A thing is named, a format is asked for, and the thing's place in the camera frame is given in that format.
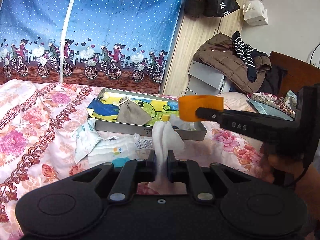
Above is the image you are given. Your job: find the white towel with blue print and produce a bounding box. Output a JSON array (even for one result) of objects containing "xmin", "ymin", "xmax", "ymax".
[{"xmin": 87, "ymin": 134, "xmax": 140, "ymax": 167}]

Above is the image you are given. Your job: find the white cloth with label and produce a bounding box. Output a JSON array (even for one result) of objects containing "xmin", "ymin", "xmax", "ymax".
[{"xmin": 133, "ymin": 133, "xmax": 154, "ymax": 150}]

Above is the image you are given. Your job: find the white fluffy cloth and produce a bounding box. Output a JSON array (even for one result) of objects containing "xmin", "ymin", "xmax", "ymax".
[{"xmin": 152, "ymin": 121, "xmax": 184, "ymax": 185}]

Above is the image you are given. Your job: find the pale green tissue pack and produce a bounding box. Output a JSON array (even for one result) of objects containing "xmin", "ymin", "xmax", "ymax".
[{"xmin": 73, "ymin": 118, "xmax": 102, "ymax": 164}]

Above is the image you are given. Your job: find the grey drawstring pouch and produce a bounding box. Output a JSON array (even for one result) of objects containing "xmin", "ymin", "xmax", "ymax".
[{"xmin": 113, "ymin": 97, "xmax": 152, "ymax": 125}]

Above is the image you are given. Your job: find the right hand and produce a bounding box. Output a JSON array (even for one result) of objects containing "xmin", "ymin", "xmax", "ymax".
[{"xmin": 260, "ymin": 143, "xmax": 319, "ymax": 220}]

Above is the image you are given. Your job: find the teal striped pillow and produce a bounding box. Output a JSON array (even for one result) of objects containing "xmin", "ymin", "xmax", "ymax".
[{"xmin": 247, "ymin": 100, "xmax": 294, "ymax": 121}]

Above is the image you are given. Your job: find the floral patterned pillow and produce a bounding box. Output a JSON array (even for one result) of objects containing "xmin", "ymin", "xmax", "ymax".
[{"xmin": 248, "ymin": 90, "xmax": 297, "ymax": 118}]

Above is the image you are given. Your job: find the grey shallow tray box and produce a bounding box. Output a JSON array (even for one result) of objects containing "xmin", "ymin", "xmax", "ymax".
[{"xmin": 87, "ymin": 88, "xmax": 207, "ymax": 141}]

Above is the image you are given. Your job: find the dark wooden headboard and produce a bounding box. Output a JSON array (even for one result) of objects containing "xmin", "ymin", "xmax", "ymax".
[{"xmin": 270, "ymin": 51, "xmax": 320, "ymax": 97}]

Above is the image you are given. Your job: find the blue yellow cartoon cloth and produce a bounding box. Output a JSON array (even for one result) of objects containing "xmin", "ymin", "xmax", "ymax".
[{"xmin": 87, "ymin": 93, "xmax": 179, "ymax": 127}]

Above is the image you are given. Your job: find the grey white drawer box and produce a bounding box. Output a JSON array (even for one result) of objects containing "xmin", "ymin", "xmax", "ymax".
[{"xmin": 182, "ymin": 61, "xmax": 232, "ymax": 95}]

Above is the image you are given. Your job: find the striped black white garment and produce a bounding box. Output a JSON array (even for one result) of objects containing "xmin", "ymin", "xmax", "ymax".
[{"xmin": 231, "ymin": 31, "xmax": 257, "ymax": 82}]

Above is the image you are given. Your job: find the brown puffer jacket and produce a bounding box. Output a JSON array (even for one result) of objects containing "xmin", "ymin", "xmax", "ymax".
[{"xmin": 193, "ymin": 34, "xmax": 272, "ymax": 94}]

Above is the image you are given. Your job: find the pink floral bedsheet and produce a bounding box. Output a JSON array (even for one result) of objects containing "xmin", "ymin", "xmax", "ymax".
[{"xmin": 1, "ymin": 80, "xmax": 267, "ymax": 239}]

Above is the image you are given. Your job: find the white paper gift bag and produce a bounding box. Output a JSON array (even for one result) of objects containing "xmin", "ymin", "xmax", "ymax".
[{"xmin": 242, "ymin": 0, "xmax": 268, "ymax": 26}]

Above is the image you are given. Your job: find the wooden wardrobe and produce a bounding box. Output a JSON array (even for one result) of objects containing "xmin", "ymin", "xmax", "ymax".
[{"xmin": 159, "ymin": 5, "xmax": 244, "ymax": 96}]

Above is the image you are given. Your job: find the blue bicycle print wardrobe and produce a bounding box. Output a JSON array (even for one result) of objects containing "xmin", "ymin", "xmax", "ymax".
[{"xmin": 1, "ymin": 0, "xmax": 182, "ymax": 93}]

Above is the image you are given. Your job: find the black hanging bag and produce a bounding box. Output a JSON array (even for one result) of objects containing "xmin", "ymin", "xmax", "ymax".
[{"xmin": 184, "ymin": 0, "xmax": 240, "ymax": 18}]

